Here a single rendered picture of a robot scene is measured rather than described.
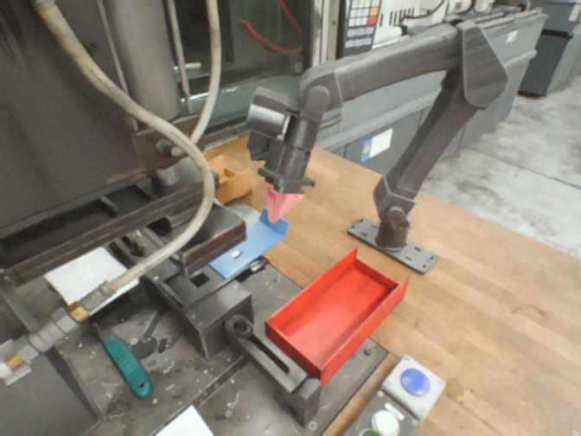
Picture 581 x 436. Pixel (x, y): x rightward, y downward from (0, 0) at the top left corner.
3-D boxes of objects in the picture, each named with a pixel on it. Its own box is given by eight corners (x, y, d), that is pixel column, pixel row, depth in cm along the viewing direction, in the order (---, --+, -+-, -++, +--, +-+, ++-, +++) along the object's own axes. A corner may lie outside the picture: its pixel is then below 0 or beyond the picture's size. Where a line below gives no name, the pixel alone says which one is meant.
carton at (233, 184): (252, 194, 97) (250, 169, 92) (171, 237, 83) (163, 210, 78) (224, 176, 104) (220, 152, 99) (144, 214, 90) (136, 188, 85)
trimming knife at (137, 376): (144, 404, 52) (162, 388, 53) (138, 398, 50) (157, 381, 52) (92, 332, 61) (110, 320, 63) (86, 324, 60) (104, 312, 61)
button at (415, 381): (431, 386, 52) (435, 380, 51) (418, 407, 50) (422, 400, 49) (407, 368, 54) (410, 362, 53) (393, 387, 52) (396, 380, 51)
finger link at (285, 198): (252, 215, 68) (265, 169, 65) (277, 214, 74) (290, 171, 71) (276, 231, 64) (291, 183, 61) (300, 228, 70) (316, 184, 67)
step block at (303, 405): (318, 413, 51) (321, 382, 45) (304, 429, 49) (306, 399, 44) (286, 382, 54) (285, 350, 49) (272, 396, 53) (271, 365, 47)
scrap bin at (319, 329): (404, 298, 67) (411, 276, 64) (319, 391, 53) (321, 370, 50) (353, 266, 74) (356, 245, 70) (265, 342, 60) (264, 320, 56)
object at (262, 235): (290, 233, 68) (289, 221, 66) (226, 279, 60) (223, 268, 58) (265, 217, 72) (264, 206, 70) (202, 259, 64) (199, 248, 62)
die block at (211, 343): (254, 324, 63) (252, 297, 58) (207, 362, 57) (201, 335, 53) (191, 267, 74) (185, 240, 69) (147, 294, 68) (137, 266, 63)
